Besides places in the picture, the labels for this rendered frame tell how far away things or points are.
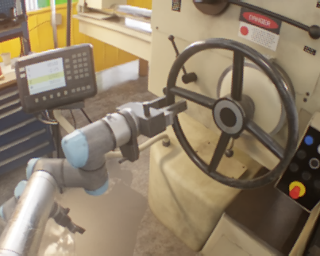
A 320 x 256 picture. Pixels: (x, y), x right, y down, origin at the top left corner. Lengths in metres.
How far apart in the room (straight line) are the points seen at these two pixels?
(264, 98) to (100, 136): 0.40
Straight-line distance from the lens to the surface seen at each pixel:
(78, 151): 0.49
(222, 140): 0.60
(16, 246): 0.42
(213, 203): 1.24
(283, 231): 1.28
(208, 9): 0.77
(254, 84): 0.61
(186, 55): 0.56
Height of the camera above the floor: 1.59
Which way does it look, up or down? 38 degrees down
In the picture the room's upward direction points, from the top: 5 degrees clockwise
